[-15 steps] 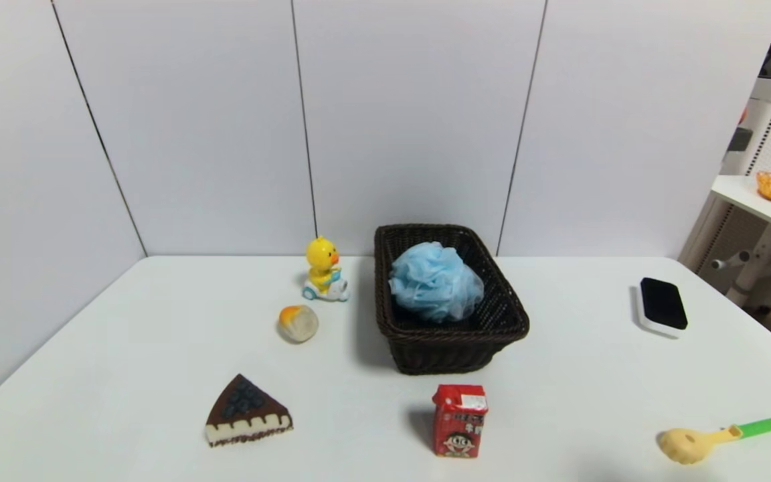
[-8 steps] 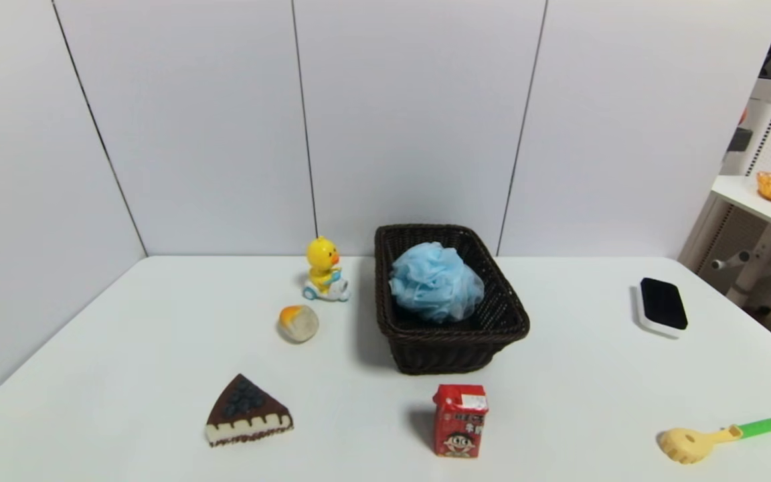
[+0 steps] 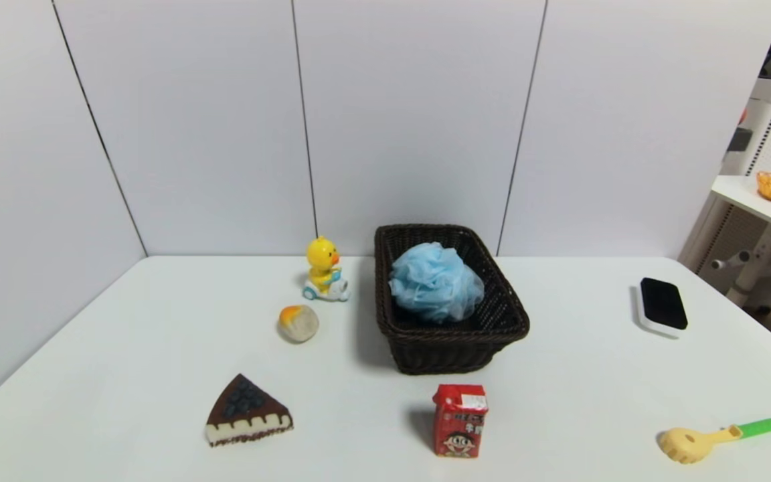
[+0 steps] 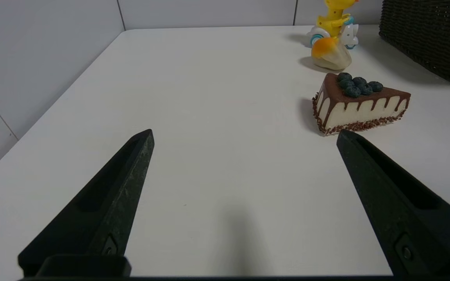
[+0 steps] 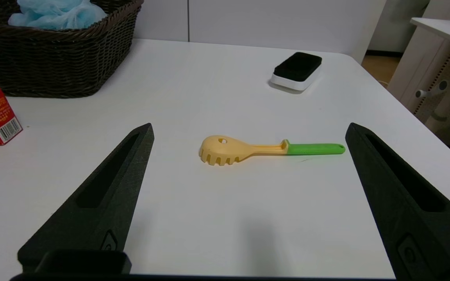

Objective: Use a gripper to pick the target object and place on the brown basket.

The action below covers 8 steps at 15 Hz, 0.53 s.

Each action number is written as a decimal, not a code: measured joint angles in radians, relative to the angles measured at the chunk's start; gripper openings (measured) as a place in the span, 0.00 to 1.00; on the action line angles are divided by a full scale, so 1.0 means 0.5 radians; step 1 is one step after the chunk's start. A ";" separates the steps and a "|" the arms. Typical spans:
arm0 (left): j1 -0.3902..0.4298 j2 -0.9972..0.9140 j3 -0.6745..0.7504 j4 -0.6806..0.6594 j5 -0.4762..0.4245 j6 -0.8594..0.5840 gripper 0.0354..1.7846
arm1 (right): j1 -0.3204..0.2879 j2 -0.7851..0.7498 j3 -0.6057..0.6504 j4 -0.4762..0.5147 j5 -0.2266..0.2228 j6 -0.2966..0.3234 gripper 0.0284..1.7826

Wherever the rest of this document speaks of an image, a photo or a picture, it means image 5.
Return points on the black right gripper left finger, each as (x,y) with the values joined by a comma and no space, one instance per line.
(104,218)

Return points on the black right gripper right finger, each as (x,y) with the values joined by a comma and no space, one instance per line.
(412,218)

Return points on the light blue bath loofah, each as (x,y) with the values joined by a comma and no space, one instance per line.
(57,13)

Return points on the dark brown wicker basket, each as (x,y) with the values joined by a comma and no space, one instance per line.
(61,62)

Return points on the black and white eraser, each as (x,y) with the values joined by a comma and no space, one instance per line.
(297,70)

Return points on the white side table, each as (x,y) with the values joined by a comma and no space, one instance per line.
(443,29)

